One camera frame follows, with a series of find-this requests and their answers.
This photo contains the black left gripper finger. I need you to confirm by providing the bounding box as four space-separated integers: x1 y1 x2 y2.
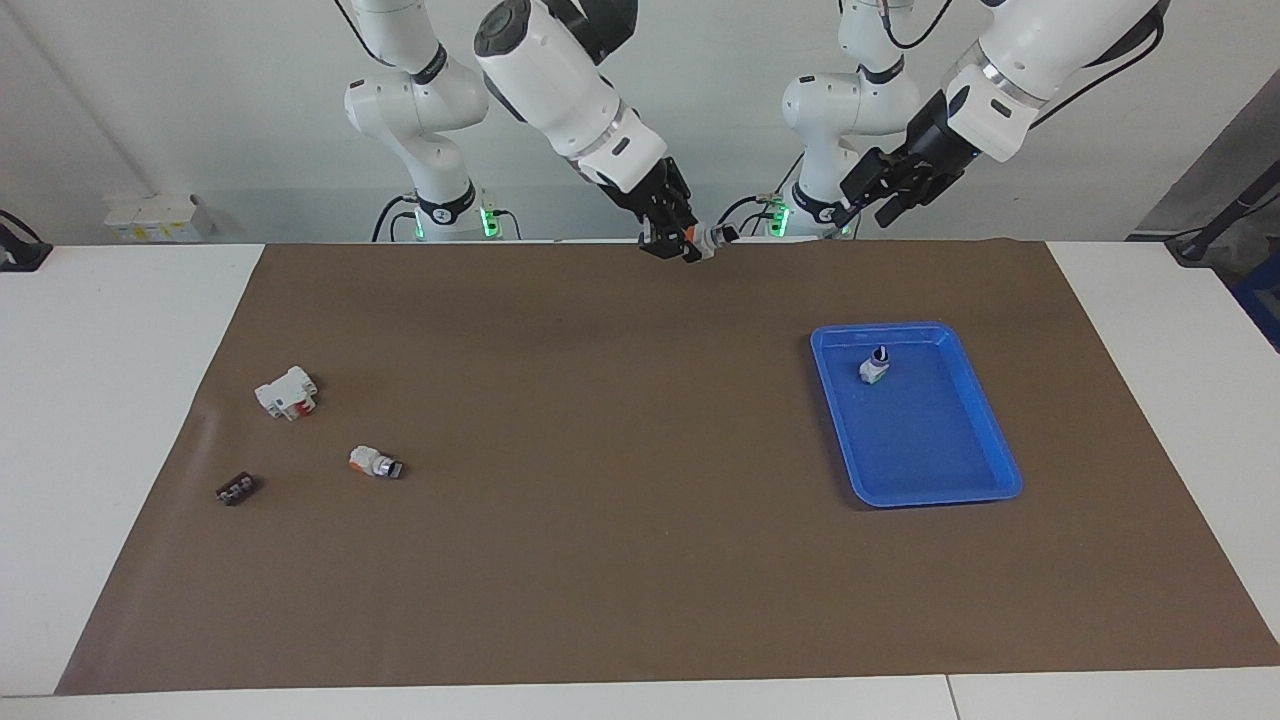
874 184 927 230
840 148 903 217

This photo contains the blue plastic tray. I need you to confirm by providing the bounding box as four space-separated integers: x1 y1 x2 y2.
808 320 1024 509

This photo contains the brown table mat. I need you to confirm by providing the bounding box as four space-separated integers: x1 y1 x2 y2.
55 238 1280 696

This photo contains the grey partition panel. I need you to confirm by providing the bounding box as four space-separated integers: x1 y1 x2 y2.
1128 70 1280 243

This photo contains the black stand base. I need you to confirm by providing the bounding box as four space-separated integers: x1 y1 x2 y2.
1165 188 1280 267

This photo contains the blue crate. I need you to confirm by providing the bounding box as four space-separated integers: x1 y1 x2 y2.
1232 270 1280 351

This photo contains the white circuit breaker red lever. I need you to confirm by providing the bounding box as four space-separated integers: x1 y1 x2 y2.
253 365 319 422

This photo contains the white box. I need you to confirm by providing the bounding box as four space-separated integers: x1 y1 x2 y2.
103 193 216 243

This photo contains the black base cable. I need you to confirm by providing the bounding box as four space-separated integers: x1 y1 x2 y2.
712 195 777 238
371 195 419 243

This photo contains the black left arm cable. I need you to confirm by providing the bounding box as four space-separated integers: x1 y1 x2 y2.
875 0 1171 131

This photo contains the white switch with square head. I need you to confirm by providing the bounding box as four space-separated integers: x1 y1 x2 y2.
348 445 404 480

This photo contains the black clamp mount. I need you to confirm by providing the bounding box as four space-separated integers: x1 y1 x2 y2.
0 210 53 273

